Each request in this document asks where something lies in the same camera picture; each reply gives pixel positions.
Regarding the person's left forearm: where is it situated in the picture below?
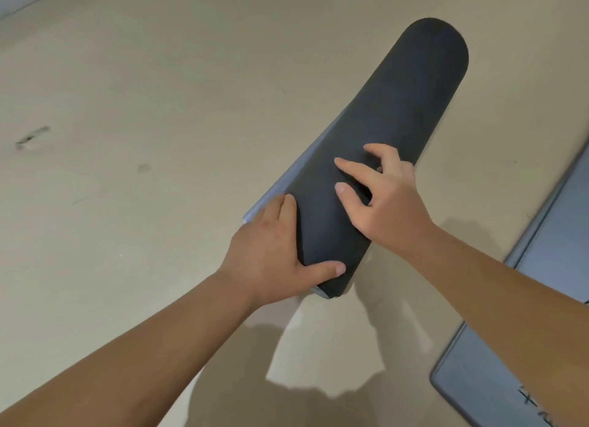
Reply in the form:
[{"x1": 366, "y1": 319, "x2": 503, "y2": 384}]
[{"x1": 0, "y1": 270, "x2": 258, "y2": 427}]

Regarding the person's left hand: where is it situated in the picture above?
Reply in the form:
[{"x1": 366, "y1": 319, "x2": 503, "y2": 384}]
[{"x1": 216, "y1": 193, "x2": 347, "y2": 311}]

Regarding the blue-grey yoga mat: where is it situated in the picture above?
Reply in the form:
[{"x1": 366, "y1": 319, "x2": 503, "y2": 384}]
[
  {"x1": 242, "y1": 17, "x2": 470, "y2": 299},
  {"x1": 430, "y1": 139, "x2": 589, "y2": 427}
]

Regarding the person's right forearm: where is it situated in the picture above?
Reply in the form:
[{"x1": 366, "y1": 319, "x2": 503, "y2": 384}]
[{"x1": 412, "y1": 224, "x2": 589, "y2": 427}]

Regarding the person's right hand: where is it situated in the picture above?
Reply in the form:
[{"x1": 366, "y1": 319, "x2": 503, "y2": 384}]
[{"x1": 333, "y1": 143, "x2": 438, "y2": 257}]

